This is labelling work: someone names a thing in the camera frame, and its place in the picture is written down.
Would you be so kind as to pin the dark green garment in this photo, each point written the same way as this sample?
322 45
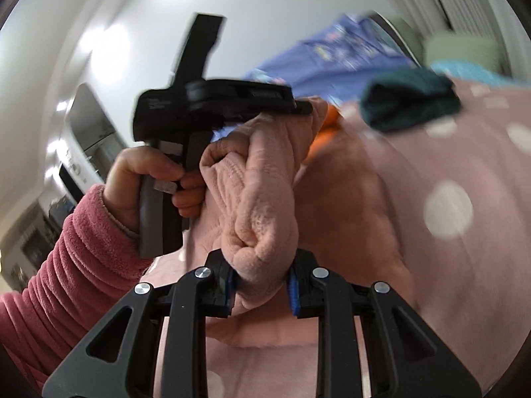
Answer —
408 99

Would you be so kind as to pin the pink quilted jacket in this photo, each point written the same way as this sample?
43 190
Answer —
265 199

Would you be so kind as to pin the blue tree-print sheet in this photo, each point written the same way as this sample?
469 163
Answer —
332 58

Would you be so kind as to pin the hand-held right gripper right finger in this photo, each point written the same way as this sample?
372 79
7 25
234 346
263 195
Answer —
293 294

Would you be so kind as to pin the person's left forearm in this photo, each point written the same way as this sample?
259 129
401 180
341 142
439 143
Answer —
62 282

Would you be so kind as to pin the orange puffer jacket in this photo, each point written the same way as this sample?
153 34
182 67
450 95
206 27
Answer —
327 128

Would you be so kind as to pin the green pillow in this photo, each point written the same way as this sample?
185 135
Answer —
460 49

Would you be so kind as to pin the person's left hand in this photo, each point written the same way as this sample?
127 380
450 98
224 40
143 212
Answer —
128 178

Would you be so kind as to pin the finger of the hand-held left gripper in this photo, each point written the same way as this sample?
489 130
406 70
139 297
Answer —
300 107

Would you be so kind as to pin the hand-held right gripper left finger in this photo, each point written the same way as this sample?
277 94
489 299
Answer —
228 294

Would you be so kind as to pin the pink polka-dot blanket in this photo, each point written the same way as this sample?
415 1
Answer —
456 236

